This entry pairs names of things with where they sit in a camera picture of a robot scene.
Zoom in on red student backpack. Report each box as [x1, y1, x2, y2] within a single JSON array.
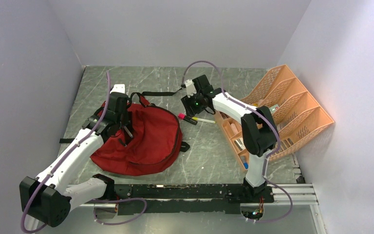
[[90, 92, 190, 176]]

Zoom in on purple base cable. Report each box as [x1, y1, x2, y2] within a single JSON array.
[[93, 197, 148, 226]]

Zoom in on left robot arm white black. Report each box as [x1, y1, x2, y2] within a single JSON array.
[[19, 85, 130, 233]]

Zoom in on orange plastic desk organizer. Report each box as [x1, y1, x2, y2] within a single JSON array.
[[214, 64, 335, 171]]

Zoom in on blue glue stick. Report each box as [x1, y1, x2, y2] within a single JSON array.
[[240, 155, 248, 170]]

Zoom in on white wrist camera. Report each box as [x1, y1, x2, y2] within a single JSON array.
[[110, 84, 126, 94], [184, 79, 197, 98]]

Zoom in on pink eraser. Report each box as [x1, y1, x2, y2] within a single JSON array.
[[230, 123, 239, 135]]

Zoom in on white stapler in organizer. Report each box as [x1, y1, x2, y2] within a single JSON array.
[[234, 137, 246, 151]]

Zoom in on white green ruler case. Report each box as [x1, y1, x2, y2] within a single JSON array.
[[269, 104, 279, 114]]

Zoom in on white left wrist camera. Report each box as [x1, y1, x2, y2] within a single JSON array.
[[110, 84, 126, 94]]

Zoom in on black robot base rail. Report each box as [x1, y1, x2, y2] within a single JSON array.
[[35, 183, 317, 215]]

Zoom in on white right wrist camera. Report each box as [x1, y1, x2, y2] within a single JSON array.
[[184, 79, 197, 98]]

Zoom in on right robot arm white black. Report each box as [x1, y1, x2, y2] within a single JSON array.
[[181, 75, 280, 193]]

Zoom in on yellow white marker pen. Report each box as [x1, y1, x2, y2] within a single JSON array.
[[192, 117, 216, 124]]

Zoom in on pink black highlighter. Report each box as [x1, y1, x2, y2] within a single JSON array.
[[178, 113, 198, 125]]

